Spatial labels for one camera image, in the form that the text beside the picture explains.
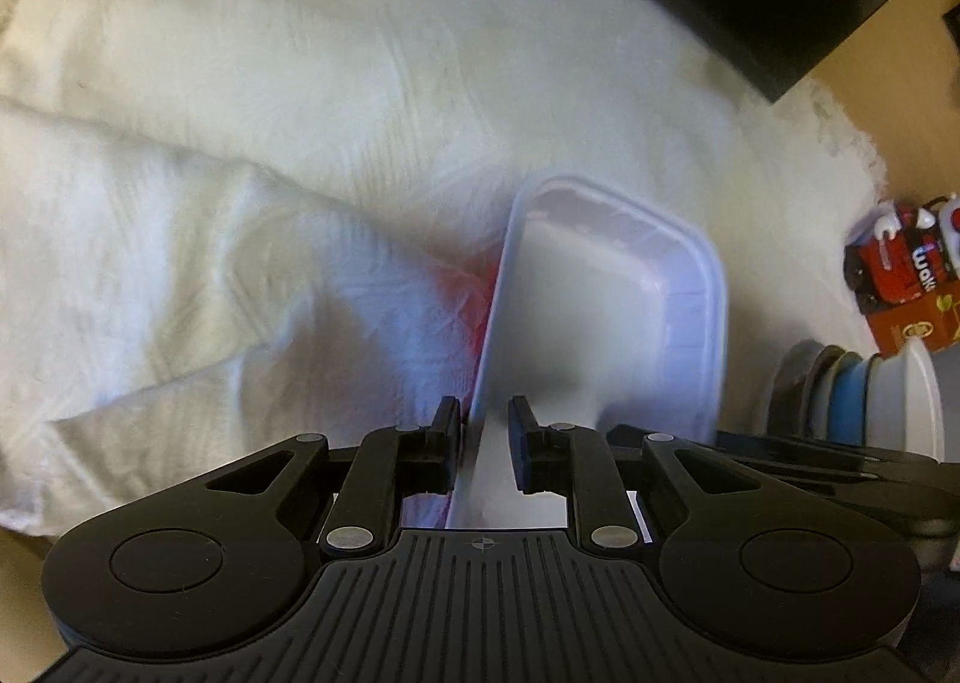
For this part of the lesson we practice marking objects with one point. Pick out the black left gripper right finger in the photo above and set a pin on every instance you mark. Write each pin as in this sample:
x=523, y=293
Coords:
x=595, y=479

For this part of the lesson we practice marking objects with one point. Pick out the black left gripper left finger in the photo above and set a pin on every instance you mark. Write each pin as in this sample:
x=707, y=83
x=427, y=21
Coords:
x=390, y=465

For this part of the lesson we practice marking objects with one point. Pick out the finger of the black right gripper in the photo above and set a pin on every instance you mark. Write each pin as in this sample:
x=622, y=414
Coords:
x=892, y=488

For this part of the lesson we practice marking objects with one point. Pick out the blue enamel bowl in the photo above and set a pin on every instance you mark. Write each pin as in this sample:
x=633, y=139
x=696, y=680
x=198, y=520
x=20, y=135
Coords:
x=846, y=416

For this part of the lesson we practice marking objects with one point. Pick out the white plate with yellow rim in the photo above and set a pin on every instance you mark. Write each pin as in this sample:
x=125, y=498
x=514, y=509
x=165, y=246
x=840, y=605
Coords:
x=833, y=358

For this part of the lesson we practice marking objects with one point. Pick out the white and red foam tray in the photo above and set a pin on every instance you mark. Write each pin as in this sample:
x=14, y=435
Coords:
x=606, y=311

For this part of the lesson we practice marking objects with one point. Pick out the stainless steel bowl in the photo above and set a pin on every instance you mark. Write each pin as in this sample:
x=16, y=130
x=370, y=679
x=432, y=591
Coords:
x=785, y=409

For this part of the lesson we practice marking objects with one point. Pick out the red quail eggs box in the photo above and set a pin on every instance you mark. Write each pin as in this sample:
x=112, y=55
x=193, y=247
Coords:
x=933, y=318

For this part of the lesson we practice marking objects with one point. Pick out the red Waka soda bottle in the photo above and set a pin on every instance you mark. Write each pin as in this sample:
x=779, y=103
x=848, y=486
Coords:
x=905, y=252

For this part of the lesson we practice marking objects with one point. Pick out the white table cloth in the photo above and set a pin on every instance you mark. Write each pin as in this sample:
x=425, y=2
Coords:
x=227, y=221

